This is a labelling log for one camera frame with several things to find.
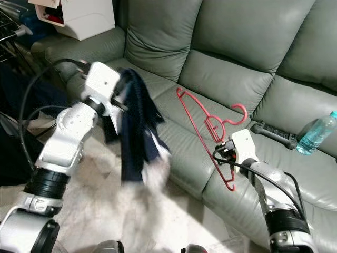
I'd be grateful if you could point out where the plastic clothes hanger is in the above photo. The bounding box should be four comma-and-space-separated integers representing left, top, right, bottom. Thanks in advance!
175, 86, 249, 192

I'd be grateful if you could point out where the navy white garment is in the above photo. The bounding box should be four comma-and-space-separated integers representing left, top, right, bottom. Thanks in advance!
103, 67, 173, 191

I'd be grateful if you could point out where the clear teal water bottle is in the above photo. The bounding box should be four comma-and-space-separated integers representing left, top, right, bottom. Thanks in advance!
296, 110, 337, 156

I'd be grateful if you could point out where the grey robot right leg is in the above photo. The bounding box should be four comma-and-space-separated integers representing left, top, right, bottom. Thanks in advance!
181, 244, 212, 253

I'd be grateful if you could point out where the grey robot leg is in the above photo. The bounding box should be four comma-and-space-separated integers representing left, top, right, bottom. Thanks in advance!
181, 244, 212, 253
91, 240, 127, 253

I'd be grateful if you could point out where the grey-green leather sofa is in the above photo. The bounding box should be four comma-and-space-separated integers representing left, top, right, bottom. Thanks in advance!
32, 0, 337, 253

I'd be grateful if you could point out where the dark navy garment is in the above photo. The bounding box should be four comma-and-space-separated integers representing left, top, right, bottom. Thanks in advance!
0, 69, 56, 132

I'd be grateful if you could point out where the grey robot left leg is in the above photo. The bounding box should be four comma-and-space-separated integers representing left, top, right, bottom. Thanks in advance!
91, 240, 127, 253

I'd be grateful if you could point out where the black metal drying rack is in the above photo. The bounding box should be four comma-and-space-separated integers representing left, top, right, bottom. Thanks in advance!
0, 0, 43, 53

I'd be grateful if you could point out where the white storage box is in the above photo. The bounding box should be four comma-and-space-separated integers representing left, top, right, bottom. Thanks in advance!
28, 0, 116, 42

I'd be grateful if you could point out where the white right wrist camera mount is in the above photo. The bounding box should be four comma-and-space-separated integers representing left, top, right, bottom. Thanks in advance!
230, 129, 260, 163

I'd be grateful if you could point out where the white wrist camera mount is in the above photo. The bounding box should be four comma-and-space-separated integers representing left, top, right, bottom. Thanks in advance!
83, 62, 122, 106
230, 129, 260, 163

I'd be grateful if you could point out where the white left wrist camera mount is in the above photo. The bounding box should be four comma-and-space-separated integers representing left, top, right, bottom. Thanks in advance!
83, 62, 122, 106

